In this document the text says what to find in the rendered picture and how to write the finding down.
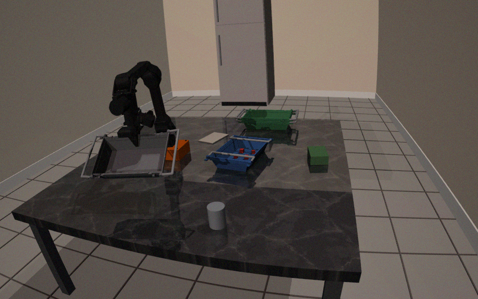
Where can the green rectangular box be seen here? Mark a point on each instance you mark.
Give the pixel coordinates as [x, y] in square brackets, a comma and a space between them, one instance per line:
[317, 155]

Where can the blue plastic tray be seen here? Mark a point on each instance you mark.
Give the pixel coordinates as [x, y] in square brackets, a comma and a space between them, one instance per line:
[233, 146]

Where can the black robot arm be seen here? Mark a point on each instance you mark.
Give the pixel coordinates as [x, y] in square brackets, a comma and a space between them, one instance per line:
[124, 96]

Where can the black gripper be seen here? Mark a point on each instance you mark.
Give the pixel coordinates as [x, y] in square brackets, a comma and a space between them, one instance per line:
[131, 131]

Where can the grey cylinder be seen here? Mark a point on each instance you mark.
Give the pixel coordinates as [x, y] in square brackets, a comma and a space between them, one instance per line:
[217, 215]

